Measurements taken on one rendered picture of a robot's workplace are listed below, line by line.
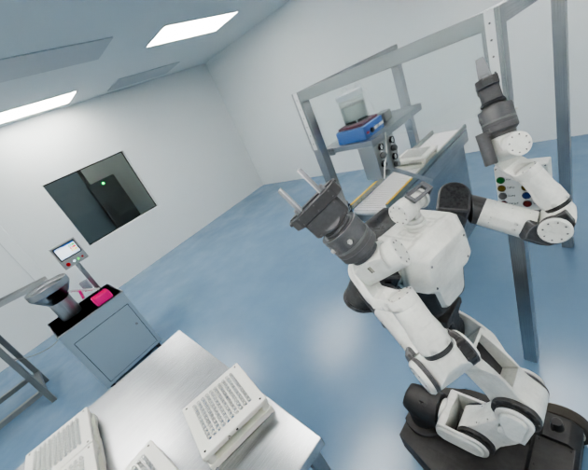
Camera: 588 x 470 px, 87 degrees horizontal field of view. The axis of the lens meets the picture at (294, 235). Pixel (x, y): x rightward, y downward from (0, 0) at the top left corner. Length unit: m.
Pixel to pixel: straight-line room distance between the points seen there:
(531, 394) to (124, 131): 6.35
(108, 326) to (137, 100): 4.44
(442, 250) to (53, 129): 5.96
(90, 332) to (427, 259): 3.13
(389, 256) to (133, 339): 3.25
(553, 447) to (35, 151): 6.35
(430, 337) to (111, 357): 3.27
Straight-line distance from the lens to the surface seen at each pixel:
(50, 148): 6.23
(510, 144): 1.04
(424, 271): 0.93
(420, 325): 0.69
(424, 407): 1.72
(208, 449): 1.18
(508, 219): 1.14
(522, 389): 1.35
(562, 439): 1.82
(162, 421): 1.50
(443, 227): 1.00
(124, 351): 3.67
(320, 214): 0.60
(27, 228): 6.08
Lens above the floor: 1.79
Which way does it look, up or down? 24 degrees down
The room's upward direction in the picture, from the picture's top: 25 degrees counter-clockwise
